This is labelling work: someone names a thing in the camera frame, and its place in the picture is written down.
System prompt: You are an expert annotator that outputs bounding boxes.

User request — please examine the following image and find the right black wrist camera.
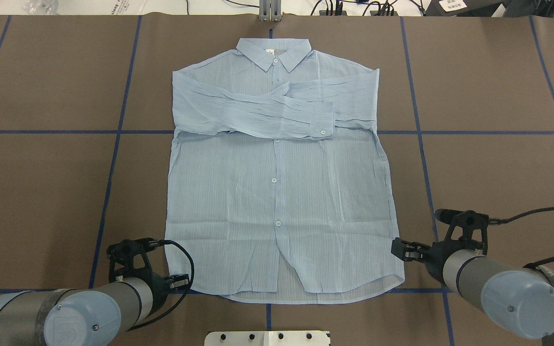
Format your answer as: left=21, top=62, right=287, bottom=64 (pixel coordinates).
left=434, top=209, right=490, bottom=258

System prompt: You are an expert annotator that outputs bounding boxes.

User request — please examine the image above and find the brown paper table cover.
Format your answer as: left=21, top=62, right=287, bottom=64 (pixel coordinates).
left=0, top=12, right=554, bottom=346

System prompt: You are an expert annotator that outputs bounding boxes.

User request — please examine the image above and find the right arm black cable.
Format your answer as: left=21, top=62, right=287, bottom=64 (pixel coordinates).
left=488, top=206, right=554, bottom=270

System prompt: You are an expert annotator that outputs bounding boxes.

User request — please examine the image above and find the aluminium frame post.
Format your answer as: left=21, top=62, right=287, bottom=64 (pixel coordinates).
left=259, top=0, right=283, bottom=23

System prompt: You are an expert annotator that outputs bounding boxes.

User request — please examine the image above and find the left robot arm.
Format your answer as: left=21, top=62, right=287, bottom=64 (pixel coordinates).
left=0, top=274, right=193, bottom=346

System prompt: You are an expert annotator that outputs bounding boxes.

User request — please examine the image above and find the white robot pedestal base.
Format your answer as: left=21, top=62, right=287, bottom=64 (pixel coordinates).
left=204, top=330, right=331, bottom=346

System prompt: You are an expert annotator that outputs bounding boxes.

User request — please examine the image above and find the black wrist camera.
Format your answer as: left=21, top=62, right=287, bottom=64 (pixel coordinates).
left=106, top=238, right=164, bottom=285
left=434, top=209, right=490, bottom=258

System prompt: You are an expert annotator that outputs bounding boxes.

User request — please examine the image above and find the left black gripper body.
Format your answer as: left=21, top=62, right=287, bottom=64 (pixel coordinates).
left=142, top=272, right=171, bottom=313

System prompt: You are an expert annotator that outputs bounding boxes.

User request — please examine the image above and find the light blue button-up shirt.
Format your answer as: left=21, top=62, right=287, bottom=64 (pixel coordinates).
left=165, top=38, right=406, bottom=304

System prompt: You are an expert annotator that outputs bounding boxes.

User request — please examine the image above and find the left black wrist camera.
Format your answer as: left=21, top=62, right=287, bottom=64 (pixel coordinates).
left=106, top=238, right=164, bottom=285

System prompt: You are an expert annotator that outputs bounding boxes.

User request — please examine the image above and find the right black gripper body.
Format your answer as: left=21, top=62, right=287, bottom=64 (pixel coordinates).
left=419, top=241, right=448, bottom=284

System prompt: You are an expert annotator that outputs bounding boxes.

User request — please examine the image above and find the clear plastic bag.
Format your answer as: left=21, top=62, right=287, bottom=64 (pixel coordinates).
left=22, top=0, right=59, bottom=15

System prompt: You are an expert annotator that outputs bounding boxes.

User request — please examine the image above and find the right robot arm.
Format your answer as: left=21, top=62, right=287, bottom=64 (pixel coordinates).
left=391, top=238, right=554, bottom=346

